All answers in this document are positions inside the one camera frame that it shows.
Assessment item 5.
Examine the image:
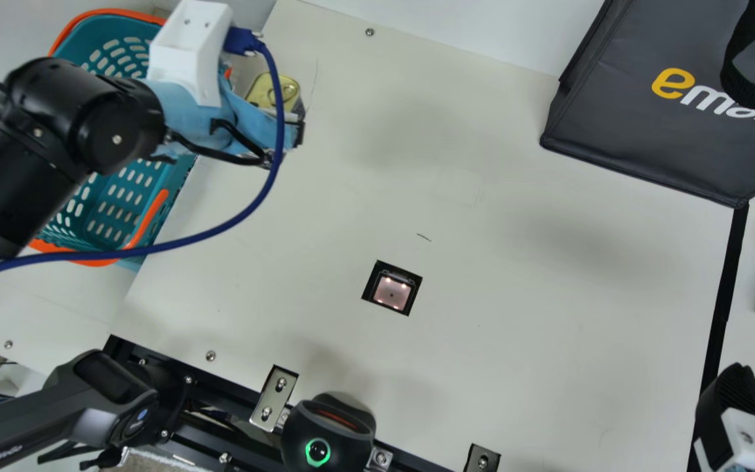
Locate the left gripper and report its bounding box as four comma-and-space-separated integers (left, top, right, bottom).
148, 71, 303, 159

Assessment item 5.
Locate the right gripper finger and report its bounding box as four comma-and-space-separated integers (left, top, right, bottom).
693, 363, 755, 472

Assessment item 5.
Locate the gold rectangular tin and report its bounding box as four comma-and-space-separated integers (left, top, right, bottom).
244, 72, 304, 126

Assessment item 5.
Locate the teal shopping basket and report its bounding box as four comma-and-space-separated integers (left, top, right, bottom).
27, 8, 199, 269

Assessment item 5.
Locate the small square scanner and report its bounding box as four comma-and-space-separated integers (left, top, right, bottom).
361, 260, 423, 317

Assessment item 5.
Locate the black strip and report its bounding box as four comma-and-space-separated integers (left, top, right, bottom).
687, 203, 750, 472

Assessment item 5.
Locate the black device with green light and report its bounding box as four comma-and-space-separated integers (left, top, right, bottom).
281, 392, 377, 470

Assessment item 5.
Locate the thin black cable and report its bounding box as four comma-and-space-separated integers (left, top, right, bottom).
166, 118, 268, 168

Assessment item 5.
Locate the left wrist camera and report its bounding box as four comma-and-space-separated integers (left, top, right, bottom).
147, 0, 233, 109

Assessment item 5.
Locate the blue cable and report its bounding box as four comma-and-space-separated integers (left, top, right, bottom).
0, 26, 286, 290

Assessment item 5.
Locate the dark grey bag with straps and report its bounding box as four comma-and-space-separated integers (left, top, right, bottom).
540, 0, 755, 209

